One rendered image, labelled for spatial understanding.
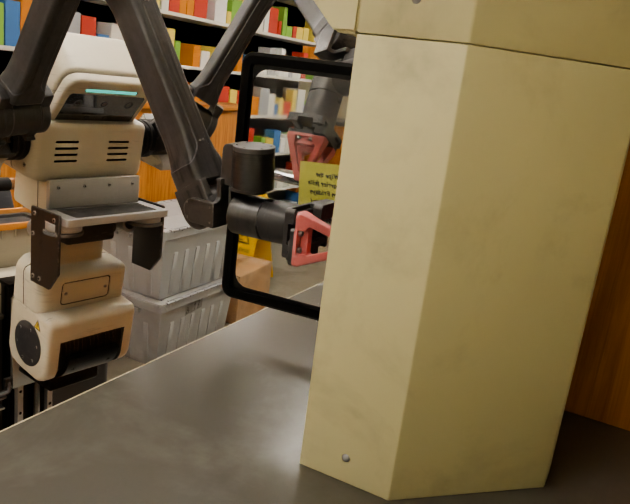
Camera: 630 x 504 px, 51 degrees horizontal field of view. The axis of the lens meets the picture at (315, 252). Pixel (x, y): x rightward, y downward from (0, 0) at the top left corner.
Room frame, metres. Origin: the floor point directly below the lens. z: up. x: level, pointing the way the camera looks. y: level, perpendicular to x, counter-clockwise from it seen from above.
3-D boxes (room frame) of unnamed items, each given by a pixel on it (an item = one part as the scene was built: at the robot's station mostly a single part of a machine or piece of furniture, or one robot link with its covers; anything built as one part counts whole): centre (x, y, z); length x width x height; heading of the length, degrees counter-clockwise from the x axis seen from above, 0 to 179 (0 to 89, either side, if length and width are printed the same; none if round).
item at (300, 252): (0.80, -0.01, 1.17); 0.09 x 0.07 x 0.07; 64
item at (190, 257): (3.04, 0.68, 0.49); 0.60 x 0.42 x 0.33; 154
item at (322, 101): (1.01, 0.01, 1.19); 0.30 x 0.01 x 0.40; 69
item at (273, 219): (0.86, 0.04, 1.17); 0.10 x 0.07 x 0.07; 154
